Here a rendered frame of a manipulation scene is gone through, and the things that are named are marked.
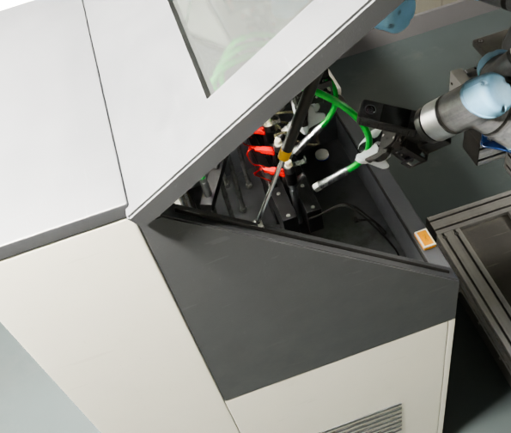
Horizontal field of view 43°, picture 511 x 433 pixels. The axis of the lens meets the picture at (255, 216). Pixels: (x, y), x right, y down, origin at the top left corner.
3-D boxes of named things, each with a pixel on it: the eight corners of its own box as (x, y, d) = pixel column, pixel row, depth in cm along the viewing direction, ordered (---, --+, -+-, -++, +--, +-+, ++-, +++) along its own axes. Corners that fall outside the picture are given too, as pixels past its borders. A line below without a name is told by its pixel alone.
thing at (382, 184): (447, 305, 158) (451, 266, 146) (430, 311, 157) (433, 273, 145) (350, 143, 198) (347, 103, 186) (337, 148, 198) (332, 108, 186)
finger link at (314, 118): (329, 135, 145) (325, 103, 138) (304, 143, 145) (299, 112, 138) (325, 126, 147) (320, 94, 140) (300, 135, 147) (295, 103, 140)
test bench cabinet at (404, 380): (441, 443, 214) (456, 320, 155) (275, 505, 211) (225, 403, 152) (359, 279, 260) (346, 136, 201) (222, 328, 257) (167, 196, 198)
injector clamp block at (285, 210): (326, 245, 171) (321, 207, 159) (290, 258, 170) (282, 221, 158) (286, 161, 193) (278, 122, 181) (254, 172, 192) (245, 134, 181)
